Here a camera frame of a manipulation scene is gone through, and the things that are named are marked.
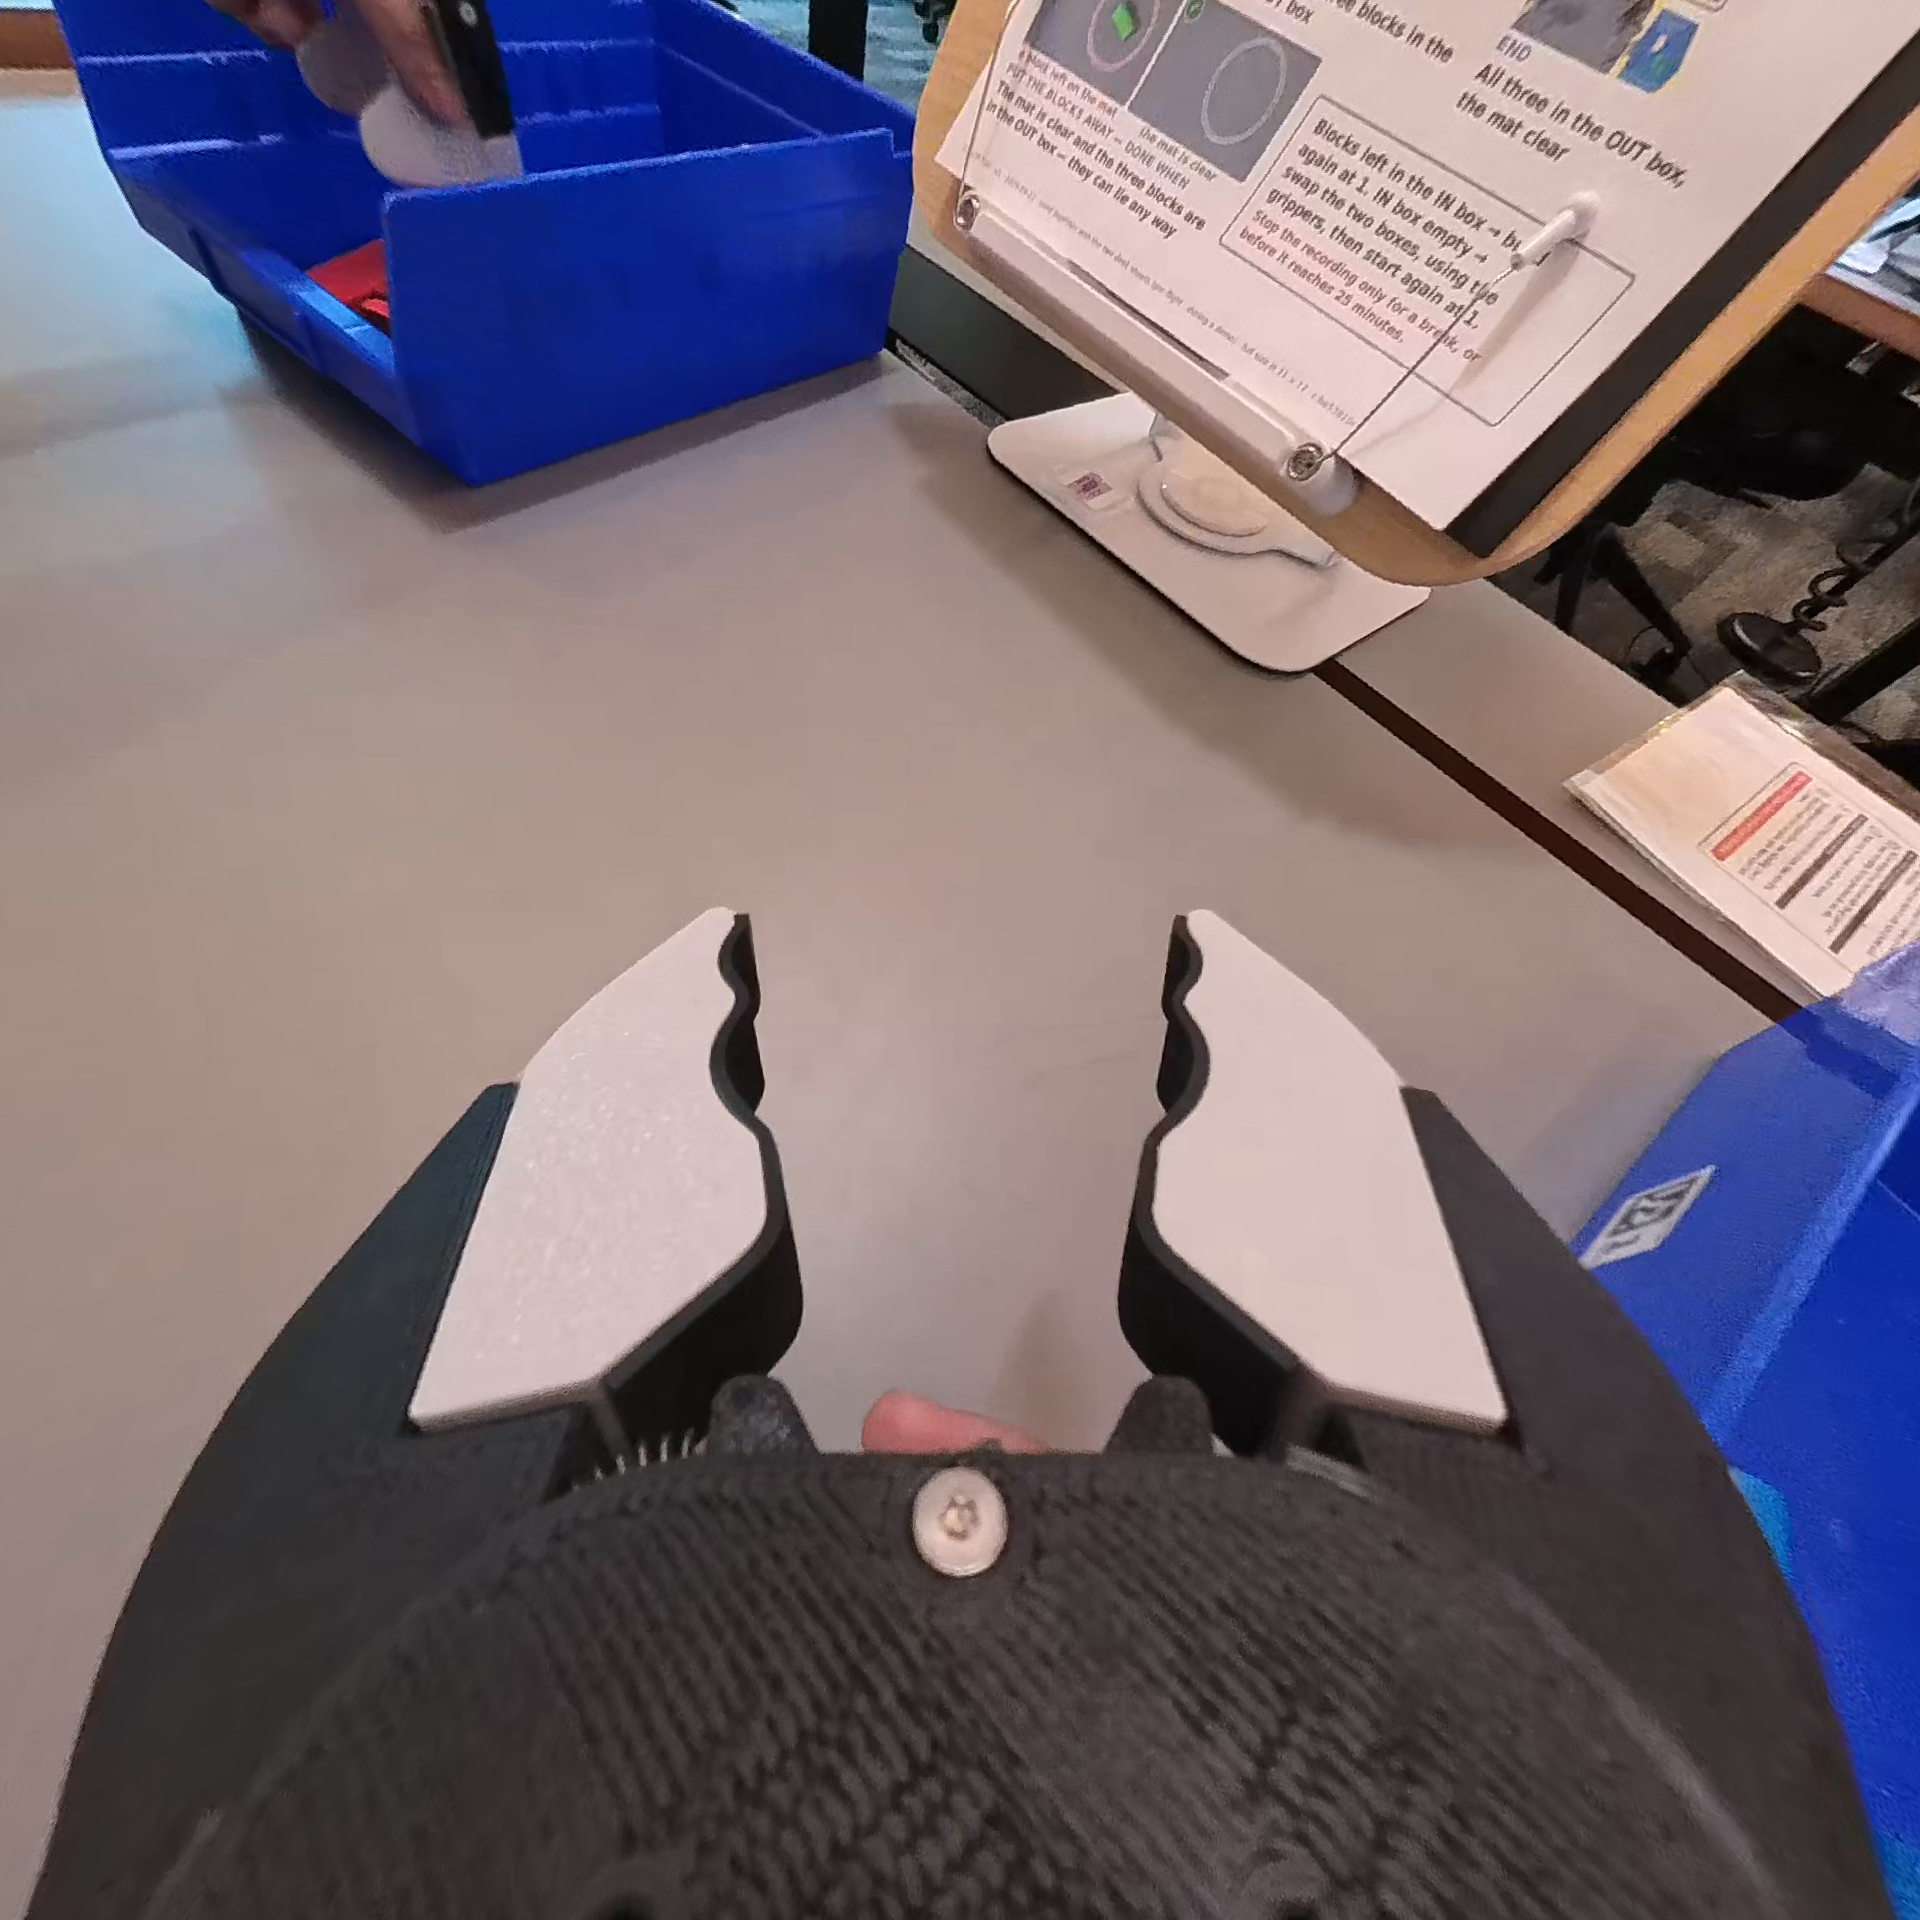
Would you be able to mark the blue plastic storage bin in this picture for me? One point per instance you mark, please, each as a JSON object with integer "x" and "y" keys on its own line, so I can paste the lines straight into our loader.
{"x": 1799, "y": 1275}
{"x": 629, "y": 329}

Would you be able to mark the red rectangular wooden block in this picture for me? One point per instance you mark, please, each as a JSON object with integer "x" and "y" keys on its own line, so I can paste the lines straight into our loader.
{"x": 348, "y": 283}

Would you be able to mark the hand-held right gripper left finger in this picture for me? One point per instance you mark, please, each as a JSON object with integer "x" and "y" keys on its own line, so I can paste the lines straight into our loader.
{"x": 599, "y": 1201}

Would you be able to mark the printed instruction sheet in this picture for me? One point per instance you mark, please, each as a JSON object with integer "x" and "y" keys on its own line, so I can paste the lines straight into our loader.
{"x": 1349, "y": 224}

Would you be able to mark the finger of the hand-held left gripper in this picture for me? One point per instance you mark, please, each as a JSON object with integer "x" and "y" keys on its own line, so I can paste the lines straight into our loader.
{"x": 412, "y": 135}

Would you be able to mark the leaflet in plastic sleeve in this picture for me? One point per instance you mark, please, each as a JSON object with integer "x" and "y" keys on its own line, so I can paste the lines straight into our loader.
{"x": 1756, "y": 839}

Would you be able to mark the person's right hand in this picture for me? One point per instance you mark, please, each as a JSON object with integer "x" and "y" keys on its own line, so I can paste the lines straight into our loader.
{"x": 938, "y": 1425}

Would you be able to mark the black office chair base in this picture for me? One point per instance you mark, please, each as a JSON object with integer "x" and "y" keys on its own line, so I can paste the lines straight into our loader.
{"x": 1780, "y": 637}

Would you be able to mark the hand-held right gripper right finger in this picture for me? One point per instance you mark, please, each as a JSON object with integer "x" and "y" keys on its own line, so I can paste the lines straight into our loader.
{"x": 1319, "y": 1201}

